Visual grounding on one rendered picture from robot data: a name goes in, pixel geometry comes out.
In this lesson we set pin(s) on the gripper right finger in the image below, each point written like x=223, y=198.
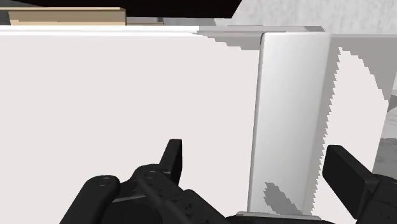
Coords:
x=350, y=176

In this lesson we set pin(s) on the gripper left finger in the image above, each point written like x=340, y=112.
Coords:
x=155, y=192

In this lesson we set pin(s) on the tan wooden furniture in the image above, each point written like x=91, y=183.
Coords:
x=68, y=16

